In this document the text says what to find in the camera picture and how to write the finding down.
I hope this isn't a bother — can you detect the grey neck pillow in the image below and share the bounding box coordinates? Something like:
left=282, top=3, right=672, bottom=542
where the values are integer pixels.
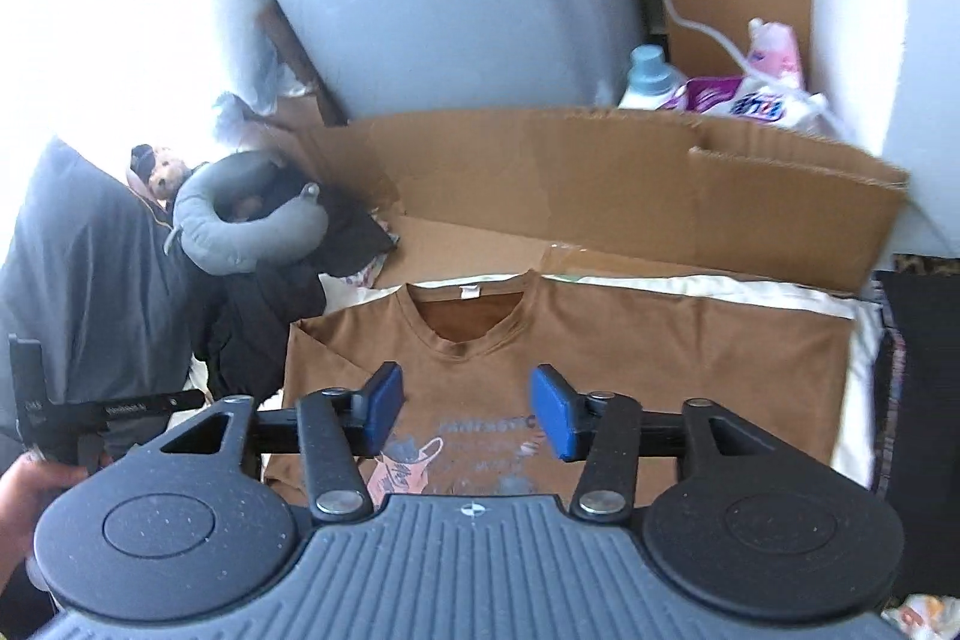
left=163, top=149, right=329, bottom=277

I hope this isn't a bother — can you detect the brown printed t-shirt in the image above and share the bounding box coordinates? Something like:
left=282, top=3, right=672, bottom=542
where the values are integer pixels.
left=262, top=269, right=856, bottom=510

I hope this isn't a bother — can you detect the pink white plastic bag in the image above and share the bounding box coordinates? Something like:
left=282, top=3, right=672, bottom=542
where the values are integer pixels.
left=746, top=17, right=807, bottom=90

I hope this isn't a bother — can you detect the low folded cardboard sheet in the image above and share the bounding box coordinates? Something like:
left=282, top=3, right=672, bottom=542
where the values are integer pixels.
left=262, top=106, right=912, bottom=296

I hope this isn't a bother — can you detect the white fluffy pillow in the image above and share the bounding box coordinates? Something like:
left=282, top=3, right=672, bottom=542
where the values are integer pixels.
left=97, top=0, right=293, bottom=116

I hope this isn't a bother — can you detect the white detergent bottle blue cap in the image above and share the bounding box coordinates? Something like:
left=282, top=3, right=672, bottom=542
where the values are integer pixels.
left=619, top=45, right=687, bottom=112

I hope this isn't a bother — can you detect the black crumpled garment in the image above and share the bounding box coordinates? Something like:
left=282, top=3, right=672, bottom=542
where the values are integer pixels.
left=199, top=160, right=398, bottom=401

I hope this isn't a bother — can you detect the person's left hand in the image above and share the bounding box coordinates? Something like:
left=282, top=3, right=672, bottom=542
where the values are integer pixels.
left=0, top=456, right=95, bottom=581

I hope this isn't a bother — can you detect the dark grey duvet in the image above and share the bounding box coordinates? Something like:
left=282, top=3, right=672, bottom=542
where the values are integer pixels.
left=0, top=137, right=218, bottom=453

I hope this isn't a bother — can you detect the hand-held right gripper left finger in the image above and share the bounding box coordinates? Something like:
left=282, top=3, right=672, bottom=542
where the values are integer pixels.
left=146, top=361, right=406, bottom=525

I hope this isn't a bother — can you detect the purple white detergent bag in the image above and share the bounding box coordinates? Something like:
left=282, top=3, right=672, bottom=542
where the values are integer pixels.
left=664, top=74, right=830, bottom=135

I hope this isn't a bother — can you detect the cream bear print blanket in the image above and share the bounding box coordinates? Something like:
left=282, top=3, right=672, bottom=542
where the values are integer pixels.
left=187, top=269, right=897, bottom=495

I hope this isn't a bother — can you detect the white cabinet panel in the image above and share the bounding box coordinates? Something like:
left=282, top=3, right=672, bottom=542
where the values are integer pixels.
left=795, top=0, right=960, bottom=255

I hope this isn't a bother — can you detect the leopard print cloth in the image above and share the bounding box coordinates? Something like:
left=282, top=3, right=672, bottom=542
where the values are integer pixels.
left=892, top=254, right=960, bottom=277

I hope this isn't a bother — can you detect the small plush toy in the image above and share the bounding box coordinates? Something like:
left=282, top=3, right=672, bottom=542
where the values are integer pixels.
left=129, top=143, right=192, bottom=206

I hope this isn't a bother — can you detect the black folded garment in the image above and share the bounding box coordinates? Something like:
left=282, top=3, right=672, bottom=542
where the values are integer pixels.
left=874, top=269, right=960, bottom=603

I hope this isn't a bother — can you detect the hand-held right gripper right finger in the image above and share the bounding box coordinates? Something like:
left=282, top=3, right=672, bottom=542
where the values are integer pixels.
left=529, top=365, right=781, bottom=525

